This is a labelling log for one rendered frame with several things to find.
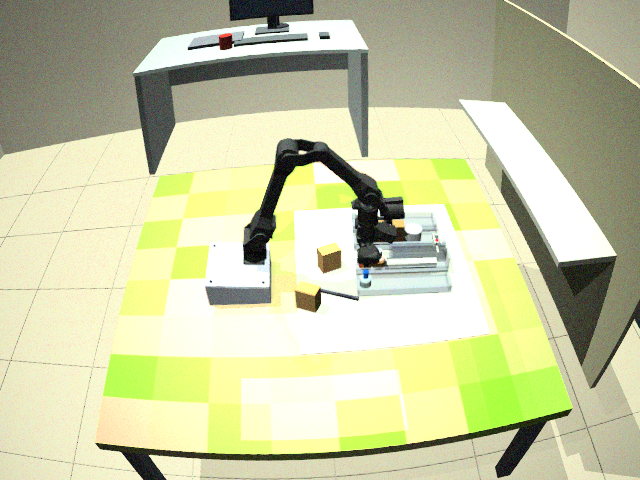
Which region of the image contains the dark grey thin bar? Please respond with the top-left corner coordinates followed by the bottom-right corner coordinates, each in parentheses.
top-left (321, 289), bottom-right (359, 301)

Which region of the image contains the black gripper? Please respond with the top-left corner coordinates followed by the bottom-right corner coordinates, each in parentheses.
top-left (355, 217), bottom-right (380, 267)

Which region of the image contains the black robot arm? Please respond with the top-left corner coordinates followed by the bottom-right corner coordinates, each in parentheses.
top-left (243, 138), bottom-right (405, 265)

